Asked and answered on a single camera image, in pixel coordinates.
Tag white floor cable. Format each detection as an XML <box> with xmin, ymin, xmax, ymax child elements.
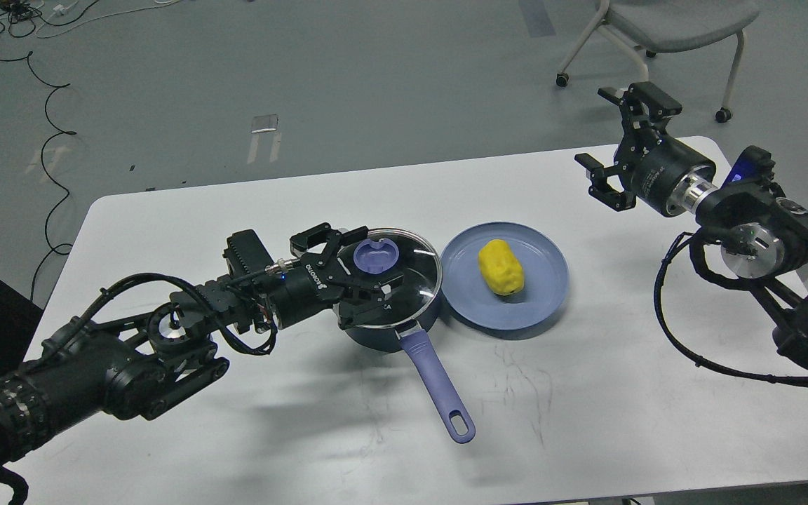
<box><xmin>32</xmin><ymin>0</ymin><xmax>184</xmax><ymax>39</ymax></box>

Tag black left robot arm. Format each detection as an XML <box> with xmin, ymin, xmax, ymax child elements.
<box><xmin>0</xmin><ymin>223</ymin><xmax>405</xmax><ymax>504</ymax></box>

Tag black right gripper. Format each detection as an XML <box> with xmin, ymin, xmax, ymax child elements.
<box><xmin>574</xmin><ymin>82</ymin><xmax>716</xmax><ymax>217</ymax></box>

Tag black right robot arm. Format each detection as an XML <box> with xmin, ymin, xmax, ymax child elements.
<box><xmin>575</xmin><ymin>82</ymin><xmax>808</xmax><ymax>388</ymax></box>

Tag grey office chair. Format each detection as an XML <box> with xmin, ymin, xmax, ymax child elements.
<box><xmin>555</xmin><ymin>1</ymin><xmax>760</xmax><ymax>123</ymax></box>

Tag dark blue saucepan purple handle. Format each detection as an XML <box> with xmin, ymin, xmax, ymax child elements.
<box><xmin>335</xmin><ymin>288</ymin><xmax>476</xmax><ymax>444</ymax></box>

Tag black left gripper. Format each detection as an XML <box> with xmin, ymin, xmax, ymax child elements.
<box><xmin>267</xmin><ymin>222</ymin><xmax>404</xmax><ymax>330</ymax></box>

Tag silver floor plate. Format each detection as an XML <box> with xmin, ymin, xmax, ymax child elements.
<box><xmin>250</xmin><ymin>113</ymin><xmax>279</xmax><ymax>135</ymax></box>

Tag yellow toy potato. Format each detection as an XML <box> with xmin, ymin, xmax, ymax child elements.
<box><xmin>477</xmin><ymin>238</ymin><xmax>525</xmax><ymax>297</ymax></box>

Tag blue round plate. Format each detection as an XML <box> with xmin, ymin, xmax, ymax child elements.
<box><xmin>440</xmin><ymin>222</ymin><xmax>570</xmax><ymax>339</ymax></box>

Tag glass pot lid purple knob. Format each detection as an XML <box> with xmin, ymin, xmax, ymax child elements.
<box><xmin>321</xmin><ymin>227</ymin><xmax>443</xmax><ymax>330</ymax></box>

